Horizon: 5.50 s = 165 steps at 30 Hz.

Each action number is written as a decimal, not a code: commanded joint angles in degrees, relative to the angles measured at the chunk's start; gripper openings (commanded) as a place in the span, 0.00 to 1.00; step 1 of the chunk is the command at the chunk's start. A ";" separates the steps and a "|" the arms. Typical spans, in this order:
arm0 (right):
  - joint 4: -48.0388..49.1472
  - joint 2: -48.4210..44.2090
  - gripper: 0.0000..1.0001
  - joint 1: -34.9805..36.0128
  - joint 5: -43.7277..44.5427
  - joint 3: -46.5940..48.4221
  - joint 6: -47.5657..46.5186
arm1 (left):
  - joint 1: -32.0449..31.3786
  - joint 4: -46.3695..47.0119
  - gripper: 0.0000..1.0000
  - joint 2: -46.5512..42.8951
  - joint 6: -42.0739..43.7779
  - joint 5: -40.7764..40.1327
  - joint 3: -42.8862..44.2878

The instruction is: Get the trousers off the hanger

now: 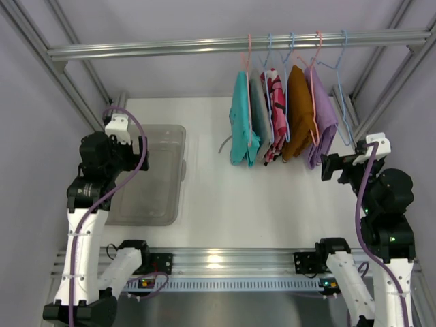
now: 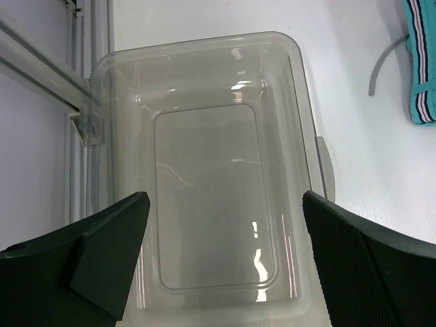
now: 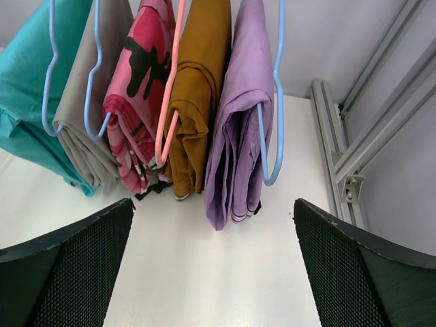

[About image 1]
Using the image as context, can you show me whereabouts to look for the pink patterned trousers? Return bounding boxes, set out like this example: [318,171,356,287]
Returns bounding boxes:
[260,68,287,166]

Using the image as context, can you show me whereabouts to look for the slotted cable duct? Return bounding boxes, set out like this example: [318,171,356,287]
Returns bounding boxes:
[123,277,330,293]

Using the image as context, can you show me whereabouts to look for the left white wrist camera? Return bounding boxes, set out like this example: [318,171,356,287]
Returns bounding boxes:
[104,114,130,142]

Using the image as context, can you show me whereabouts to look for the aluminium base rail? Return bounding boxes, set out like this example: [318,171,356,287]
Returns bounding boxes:
[50,247,423,277]

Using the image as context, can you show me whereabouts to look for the purple trousers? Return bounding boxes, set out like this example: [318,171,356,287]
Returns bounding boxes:
[303,68,338,170]

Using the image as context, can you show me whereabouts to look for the grey trousers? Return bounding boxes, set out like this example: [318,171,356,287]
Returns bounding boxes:
[249,69,273,164]

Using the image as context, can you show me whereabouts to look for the brown trousers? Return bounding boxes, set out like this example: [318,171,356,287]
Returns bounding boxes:
[282,65,316,161]

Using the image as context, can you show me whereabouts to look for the aluminium hanging rail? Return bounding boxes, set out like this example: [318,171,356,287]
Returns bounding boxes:
[47,29,432,61]

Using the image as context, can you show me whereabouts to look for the right aluminium frame strut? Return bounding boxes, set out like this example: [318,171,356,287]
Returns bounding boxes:
[349,1,435,139]

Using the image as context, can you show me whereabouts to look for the left aluminium frame strut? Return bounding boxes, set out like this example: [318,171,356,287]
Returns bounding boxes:
[1,0,112,131]

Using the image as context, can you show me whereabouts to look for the blue hanger of patterned trousers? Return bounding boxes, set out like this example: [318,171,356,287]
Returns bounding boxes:
[280,32,295,142]

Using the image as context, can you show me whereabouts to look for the empty blue hanger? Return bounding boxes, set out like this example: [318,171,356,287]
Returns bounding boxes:
[316,30,354,146]

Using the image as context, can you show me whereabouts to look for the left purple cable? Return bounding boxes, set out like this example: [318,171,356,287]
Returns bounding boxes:
[66,106,149,327]

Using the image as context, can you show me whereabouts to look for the aluminium frame strut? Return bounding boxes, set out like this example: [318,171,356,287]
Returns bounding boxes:
[1,0,112,131]
[349,1,435,139]

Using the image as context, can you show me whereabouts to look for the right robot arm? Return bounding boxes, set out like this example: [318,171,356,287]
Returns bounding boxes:
[294,154,416,326]

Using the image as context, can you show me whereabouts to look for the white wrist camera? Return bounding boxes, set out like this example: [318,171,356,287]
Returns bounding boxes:
[104,114,130,142]
[352,132,392,166]

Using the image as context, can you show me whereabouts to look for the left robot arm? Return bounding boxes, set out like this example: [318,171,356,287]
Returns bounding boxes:
[43,132,151,326]

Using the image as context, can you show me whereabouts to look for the clear plastic bin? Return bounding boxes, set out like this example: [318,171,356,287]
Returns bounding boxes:
[106,125,186,226]

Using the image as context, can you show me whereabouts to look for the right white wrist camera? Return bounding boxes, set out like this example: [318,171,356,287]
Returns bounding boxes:
[352,132,392,166]

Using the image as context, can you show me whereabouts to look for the teal trousers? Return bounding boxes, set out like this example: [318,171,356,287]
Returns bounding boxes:
[229,71,260,167]

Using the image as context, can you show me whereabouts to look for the pink hanger of teal trousers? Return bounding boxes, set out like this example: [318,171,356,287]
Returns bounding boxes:
[240,34,253,148]

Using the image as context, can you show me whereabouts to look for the pink hanger of purple trousers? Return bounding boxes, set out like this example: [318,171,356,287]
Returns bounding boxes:
[298,31,323,147]

